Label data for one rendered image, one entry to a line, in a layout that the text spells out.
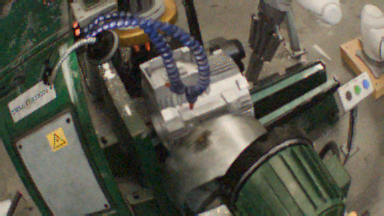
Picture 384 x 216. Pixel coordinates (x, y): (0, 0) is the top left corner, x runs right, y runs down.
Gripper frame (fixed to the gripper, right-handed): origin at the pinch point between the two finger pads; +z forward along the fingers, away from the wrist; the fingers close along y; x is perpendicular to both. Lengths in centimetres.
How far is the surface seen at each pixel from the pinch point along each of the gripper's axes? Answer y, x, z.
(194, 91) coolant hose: 11.8, -21.5, 0.2
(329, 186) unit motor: 62, -25, -14
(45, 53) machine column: 13, -61, -8
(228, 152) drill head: 25.3, -19.4, 4.2
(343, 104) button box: 21.5, 19.0, -5.6
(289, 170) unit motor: 53, -29, -12
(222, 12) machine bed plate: -70, 35, 15
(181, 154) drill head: 18.7, -24.1, 9.6
